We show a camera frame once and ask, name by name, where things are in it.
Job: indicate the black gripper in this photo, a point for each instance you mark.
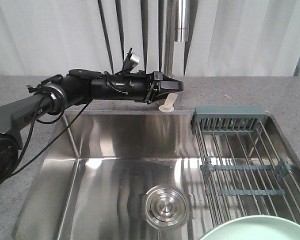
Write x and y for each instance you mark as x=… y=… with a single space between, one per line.
x=138 y=87

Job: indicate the light green round plate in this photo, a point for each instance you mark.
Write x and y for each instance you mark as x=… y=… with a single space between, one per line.
x=255 y=227

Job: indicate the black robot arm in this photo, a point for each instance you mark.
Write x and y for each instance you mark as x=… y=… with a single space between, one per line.
x=79 y=87

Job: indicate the grey-blue dish drying rack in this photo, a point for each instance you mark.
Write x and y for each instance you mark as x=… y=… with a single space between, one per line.
x=248 y=166

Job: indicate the chrome faucet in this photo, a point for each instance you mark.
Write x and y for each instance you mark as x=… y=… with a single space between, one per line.
x=179 y=18

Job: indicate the white curtain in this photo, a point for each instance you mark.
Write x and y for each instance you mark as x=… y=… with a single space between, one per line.
x=230 y=38

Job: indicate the stainless steel sink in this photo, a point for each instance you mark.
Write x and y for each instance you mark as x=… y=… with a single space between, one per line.
x=93 y=177

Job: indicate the round steel sink drain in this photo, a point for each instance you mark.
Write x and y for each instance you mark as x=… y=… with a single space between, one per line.
x=165 y=207

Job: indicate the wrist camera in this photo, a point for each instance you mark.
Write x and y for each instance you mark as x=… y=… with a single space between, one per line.
x=131 y=61

